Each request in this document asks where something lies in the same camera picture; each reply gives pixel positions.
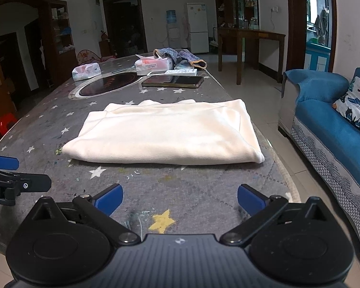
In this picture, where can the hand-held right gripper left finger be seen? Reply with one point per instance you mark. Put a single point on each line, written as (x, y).
(109, 199)

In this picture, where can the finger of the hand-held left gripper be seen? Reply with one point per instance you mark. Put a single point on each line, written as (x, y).
(3, 162)
(33, 183)

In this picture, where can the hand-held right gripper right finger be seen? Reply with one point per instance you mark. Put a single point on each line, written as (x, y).
(252, 199)

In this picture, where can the cream sweater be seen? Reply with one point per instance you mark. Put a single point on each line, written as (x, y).
(168, 132)

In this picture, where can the red plastic stool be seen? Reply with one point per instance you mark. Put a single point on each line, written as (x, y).
(1, 124)

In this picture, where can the grey star-patterned tablecloth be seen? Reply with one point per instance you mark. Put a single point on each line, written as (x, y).
(183, 186)

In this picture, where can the blue sofa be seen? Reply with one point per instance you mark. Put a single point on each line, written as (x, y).
(327, 126)

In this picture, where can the round black cooktop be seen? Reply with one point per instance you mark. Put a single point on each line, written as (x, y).
(108, 85)

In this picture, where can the wooden arched shelf cabinet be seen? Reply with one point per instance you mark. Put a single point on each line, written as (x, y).
(61, 60)

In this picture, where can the white pink soft tissue pack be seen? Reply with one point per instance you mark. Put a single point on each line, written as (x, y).
(86, 71)

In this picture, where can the blue pen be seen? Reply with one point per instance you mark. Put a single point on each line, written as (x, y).
(123, 70)

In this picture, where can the black smartphone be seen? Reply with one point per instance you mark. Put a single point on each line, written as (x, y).
(174, 81)

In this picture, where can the small white phone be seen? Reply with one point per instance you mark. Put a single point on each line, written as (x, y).
(157, 72)

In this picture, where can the pink fan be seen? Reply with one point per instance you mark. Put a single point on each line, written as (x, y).
(90, 55)

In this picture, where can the white pink tissue box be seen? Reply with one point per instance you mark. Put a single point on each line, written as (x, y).
(153, 65)

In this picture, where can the butterfly print cushion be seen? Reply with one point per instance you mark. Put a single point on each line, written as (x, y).
(355, 102)

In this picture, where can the white remote control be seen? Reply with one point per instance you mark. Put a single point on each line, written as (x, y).
(181, 72)

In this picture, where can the light blue cabinet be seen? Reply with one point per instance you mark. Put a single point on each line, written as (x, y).
(316, 55)

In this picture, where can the brown wooden side table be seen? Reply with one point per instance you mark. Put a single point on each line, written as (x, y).
(252, 34)

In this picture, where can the dark wooden door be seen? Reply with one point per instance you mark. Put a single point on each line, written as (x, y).
(124, 24)

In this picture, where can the white water dispenser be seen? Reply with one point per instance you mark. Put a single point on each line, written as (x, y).
(172, 34)

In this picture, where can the white refrigerator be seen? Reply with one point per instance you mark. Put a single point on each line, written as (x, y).
(197, 27)

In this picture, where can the hanging grey garment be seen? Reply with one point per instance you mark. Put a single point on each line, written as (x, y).
(321, 27)

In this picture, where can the blue water bottle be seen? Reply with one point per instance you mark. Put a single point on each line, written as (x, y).
(171, 16)

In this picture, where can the wooden glass-front cabinet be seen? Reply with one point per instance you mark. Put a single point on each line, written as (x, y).
(237, 3)

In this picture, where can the brown wooden door frame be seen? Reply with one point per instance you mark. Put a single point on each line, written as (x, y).
(297, 21)

